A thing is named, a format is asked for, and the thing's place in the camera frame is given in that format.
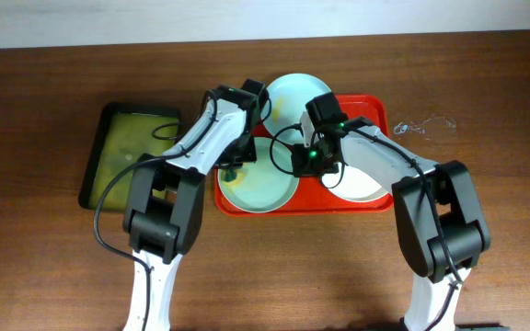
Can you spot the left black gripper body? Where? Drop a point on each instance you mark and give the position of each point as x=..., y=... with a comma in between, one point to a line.
x=239, y=156

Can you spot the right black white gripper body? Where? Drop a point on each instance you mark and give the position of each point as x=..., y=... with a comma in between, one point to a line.
x=313, y=162

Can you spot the mint green plate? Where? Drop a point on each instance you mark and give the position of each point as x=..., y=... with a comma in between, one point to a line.
x=265, y=188

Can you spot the light blue top plate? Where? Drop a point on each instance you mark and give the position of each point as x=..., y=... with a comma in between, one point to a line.
x=289, y=95

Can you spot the white plate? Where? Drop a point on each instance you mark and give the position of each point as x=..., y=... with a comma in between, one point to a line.
x=353, y=185

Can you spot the red plastic tray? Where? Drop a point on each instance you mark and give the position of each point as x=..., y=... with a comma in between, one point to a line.
x=310, y=197

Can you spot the yellow green sponge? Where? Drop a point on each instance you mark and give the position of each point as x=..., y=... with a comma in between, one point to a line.
x=241, y=173

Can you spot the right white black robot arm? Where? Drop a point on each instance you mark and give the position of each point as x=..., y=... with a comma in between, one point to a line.
x=441, y=229

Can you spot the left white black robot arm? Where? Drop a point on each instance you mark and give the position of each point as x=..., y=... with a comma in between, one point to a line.
x=164, y=209

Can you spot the black tray with green liquid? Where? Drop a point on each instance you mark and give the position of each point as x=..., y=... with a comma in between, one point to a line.
x=123, y=134

